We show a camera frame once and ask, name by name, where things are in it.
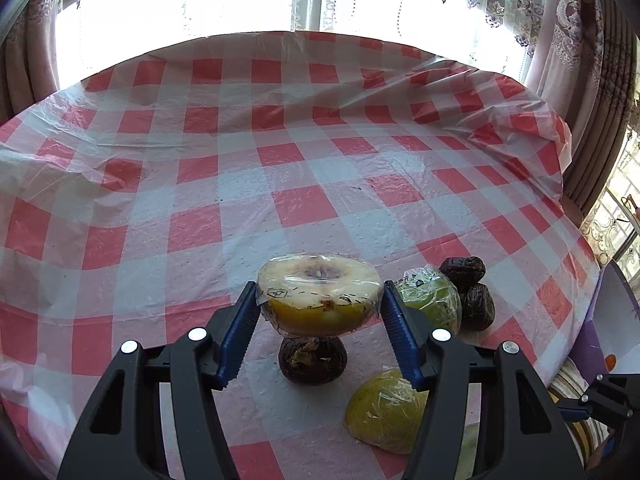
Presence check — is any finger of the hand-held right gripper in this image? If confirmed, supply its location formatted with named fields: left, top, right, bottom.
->
left=552, top=374, right=640, bottom=428

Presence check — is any yellow-green fruit half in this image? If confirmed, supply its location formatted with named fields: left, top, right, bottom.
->
left=345, top=367, right=431, bottom=455

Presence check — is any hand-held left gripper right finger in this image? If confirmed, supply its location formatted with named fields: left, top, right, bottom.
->
left=382, top=290, right=586, bottom=480

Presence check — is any yellow apple half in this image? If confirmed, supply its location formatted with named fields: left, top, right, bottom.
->
left=257, top=253, right=386, bottom=338

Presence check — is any sheer floral lace curtain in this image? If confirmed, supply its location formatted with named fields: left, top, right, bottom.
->
left=55, top=0, right=541, bottom=81

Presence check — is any brown patterned curtain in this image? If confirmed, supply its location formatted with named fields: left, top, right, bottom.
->
left=525, top=0, right=640, bottom=221
left=0, top=0, right=66, bottom=121

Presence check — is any red checked plastic tablecloth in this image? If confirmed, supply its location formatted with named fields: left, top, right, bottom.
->
left=0, top=30, right=601, bottom=480

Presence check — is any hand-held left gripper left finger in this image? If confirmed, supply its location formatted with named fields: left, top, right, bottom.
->
left=57, top=282, right=262, bottom=480

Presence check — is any white lace window curtain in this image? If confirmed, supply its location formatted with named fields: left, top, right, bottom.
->
left=582, top=130, right=640, bottom=281

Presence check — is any white box with purple rim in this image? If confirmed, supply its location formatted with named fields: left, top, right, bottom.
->
left=567, top=262, right=640, bottom=391

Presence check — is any green apple half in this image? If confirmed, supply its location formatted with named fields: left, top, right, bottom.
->
left=395, top=268, right=462, bottom=337

